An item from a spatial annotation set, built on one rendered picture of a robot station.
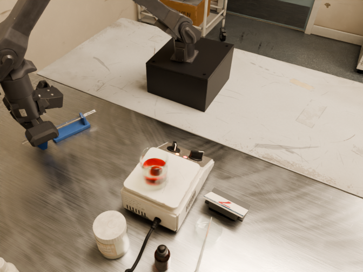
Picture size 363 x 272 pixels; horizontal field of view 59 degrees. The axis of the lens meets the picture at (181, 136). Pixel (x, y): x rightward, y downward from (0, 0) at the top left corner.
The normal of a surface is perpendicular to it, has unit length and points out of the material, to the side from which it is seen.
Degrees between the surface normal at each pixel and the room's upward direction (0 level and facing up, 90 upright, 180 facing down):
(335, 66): 0
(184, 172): 0
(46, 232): 0
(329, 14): 90
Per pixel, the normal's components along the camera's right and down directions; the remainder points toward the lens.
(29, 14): 0.58, 0.57
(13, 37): 0.80, 0.10
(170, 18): 0.21, 0.39
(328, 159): 0.03, -0.71
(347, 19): -0.46, 0.62
